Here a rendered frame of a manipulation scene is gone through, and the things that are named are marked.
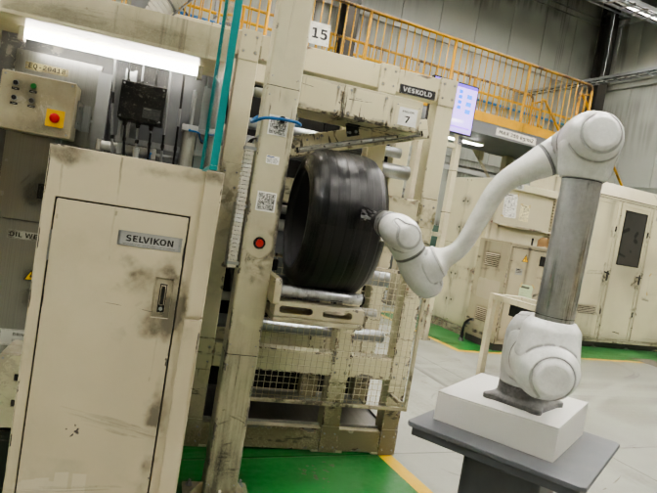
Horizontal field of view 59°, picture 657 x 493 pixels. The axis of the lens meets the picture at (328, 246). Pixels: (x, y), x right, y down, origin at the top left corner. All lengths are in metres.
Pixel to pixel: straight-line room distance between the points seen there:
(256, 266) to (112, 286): 0.87
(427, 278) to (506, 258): 5.04
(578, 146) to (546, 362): 0.54
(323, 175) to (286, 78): 0.40
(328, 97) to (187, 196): 1.25
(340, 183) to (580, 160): 0.88
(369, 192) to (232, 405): 0.98
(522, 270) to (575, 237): 5.34
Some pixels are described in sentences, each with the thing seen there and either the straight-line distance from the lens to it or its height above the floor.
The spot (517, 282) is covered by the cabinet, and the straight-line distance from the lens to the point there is 6.91.
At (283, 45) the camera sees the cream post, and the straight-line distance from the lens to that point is 2.29.
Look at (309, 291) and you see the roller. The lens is 2.20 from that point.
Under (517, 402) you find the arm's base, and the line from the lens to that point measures 1.82.
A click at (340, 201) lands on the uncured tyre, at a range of 2.08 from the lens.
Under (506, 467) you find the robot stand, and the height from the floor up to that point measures 0.62.
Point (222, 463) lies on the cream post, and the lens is 2.43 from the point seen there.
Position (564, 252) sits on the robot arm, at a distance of 1.60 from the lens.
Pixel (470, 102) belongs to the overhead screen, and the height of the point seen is 2.70.
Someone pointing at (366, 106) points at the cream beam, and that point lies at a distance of 2.61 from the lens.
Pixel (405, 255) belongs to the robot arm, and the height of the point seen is 1.12.
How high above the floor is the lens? 1.21
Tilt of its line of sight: 3 degrees down
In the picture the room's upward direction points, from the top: 9 degrees clockwise
